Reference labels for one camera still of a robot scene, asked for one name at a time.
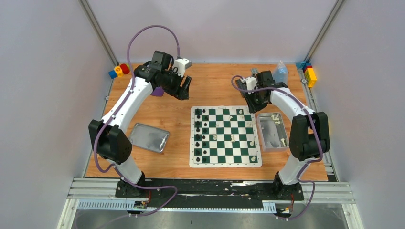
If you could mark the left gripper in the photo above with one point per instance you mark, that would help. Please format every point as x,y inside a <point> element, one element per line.
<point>178,87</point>

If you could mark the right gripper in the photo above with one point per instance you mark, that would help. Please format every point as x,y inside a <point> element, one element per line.
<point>253,108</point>

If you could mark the silver metal tin box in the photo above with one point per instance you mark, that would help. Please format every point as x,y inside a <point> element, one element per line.
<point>272,132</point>

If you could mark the green white chess board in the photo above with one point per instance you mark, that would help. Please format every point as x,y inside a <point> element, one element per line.
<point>223,136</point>

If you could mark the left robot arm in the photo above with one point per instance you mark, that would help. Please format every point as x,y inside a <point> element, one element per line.
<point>111,147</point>

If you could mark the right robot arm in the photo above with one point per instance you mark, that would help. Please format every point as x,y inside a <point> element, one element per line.
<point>309,134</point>

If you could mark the purple metronome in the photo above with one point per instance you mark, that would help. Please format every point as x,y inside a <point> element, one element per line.
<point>158,92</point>

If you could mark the dark grey lego baseplate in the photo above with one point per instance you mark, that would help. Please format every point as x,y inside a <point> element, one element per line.
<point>240,85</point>

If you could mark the grey lego tower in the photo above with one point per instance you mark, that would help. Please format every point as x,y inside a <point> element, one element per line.
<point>254,71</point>

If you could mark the blue plastic bag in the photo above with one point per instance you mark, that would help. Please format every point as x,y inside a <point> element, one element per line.
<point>280,73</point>

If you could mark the red wooden cylinder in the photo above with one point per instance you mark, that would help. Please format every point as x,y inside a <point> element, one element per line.
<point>125,68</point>

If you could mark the yellow wooden cylinder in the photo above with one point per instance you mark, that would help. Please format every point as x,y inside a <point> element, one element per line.
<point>118,71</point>

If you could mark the silver tin lid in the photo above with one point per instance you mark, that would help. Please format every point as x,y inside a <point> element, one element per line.
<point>148,137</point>

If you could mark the colourful lego brick stack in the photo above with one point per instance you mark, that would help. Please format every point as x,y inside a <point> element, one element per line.
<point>310,78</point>

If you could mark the blue wooden block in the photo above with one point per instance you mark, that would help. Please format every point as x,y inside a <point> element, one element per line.
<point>112,74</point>

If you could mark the yellow curved block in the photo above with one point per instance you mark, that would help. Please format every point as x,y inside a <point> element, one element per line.
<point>322,124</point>

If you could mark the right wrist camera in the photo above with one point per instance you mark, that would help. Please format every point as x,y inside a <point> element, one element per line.
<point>249,84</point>

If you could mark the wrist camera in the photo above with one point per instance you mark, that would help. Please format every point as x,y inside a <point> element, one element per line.
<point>249,84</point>
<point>180,65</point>

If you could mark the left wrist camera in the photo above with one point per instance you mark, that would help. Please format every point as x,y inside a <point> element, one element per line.
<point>180,65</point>

